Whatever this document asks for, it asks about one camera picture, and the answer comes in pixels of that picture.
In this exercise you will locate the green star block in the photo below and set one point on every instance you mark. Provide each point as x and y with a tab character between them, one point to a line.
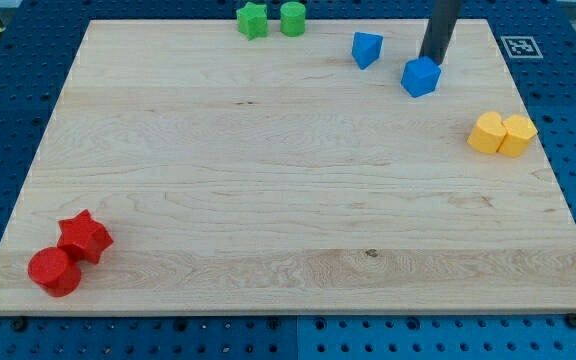
252	20

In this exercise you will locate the blue cube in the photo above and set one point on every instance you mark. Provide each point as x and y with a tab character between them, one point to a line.
420	76

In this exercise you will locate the fiducial marker tag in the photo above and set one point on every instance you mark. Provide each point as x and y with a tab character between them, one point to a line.
521	47

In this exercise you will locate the wooden board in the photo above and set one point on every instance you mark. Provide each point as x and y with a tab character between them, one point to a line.
275	177

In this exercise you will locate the green cylinder block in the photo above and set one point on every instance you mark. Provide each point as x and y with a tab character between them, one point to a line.
292	18

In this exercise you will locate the red cylinder block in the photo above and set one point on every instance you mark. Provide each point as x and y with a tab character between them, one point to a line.
54	271

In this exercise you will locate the yellow heart block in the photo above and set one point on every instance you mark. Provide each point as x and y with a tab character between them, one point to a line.
487	133

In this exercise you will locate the yellow hexagon block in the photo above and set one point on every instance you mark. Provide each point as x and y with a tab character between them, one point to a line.
520	131

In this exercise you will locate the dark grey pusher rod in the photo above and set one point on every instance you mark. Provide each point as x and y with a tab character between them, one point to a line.
439	29

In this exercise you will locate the blue triangular prism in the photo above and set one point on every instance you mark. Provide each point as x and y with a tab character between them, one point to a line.
366	48

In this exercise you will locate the red star block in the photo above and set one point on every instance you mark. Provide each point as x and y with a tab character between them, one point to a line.
84	238

